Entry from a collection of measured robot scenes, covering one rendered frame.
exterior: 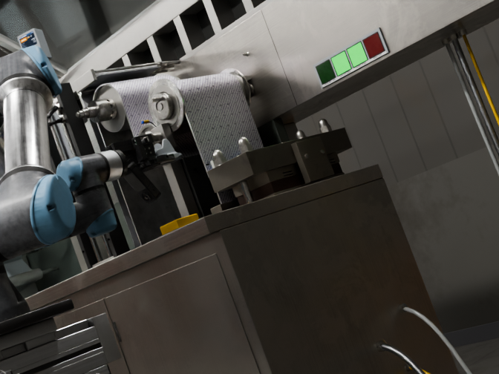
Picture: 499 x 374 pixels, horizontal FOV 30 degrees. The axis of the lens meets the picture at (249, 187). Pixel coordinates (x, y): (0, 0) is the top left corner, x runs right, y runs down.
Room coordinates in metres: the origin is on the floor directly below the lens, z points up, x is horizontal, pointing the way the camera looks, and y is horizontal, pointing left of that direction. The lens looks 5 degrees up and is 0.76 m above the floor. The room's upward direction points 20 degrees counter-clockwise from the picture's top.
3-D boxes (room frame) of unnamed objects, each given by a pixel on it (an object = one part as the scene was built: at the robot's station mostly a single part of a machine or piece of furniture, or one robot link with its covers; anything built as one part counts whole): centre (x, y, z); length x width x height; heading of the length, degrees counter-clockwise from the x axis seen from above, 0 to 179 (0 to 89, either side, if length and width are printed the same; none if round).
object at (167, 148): (2.38, 0.16, 1.11); 0.09 x 0.03 x 0.06; 134
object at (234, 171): (2.50, -0.11, 1.00); 0.40 x 0.16 x 0.06; 134
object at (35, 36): (2.93, 0.49, 1.66); 0.07 x 0.07 x 0.10; 71
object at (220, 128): (2.55, 0.01, 1.11); 0.23 x 0.01 x 0.18; 134
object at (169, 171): (2.51, 0.19, 1.05); 0.06 x 0.05 x 0.31; 134
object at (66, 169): (2.21, 0.36, 1.11); 0.11 x 0.08 x 0.09; 134
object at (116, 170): (2.26, 0.31, 1.11); 0.08 x 0.05 x 0.08; 44
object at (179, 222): (2.24, 0.19, 0.91); 0.07 x 0.07 x 0.02; 44
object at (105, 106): (2.68, 0.32, 1.34); 0.06 x 0.06 x 0.06; 44
